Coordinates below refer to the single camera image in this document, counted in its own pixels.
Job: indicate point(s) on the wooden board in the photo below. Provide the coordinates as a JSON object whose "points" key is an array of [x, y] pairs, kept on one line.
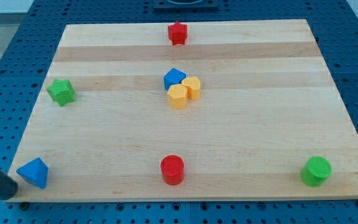
{"points": [[268, 103]]}

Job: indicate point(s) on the blue cube block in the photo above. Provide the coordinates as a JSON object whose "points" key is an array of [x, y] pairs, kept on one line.
{"points": [[173, 77]]}

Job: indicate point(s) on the red star block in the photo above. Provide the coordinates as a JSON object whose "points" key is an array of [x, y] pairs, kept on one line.
{"points": [[178, 33]]}

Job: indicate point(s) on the yellow heart block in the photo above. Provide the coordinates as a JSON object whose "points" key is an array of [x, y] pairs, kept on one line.
{"points": [[193, 86]]}

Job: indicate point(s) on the blue triangle block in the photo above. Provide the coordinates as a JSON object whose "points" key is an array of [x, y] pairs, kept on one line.
{"points": [[35, 173]]}

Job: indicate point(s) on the green cylinder block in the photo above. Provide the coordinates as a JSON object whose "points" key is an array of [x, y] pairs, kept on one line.
{"points": [[316, 170]]}

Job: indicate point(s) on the red cylinder block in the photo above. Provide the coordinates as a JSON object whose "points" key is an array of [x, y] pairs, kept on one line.
{"points": [[173, 169]]}

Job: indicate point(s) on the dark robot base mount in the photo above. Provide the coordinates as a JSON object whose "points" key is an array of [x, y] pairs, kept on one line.
{"points": [[164, 5]]}

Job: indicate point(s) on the green star block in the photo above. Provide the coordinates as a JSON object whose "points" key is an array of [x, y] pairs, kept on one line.
{"points": [[61, 91]]}

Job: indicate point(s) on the yellow pentagon block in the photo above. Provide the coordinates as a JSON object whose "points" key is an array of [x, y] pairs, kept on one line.
{"points": [[177, 96]]}

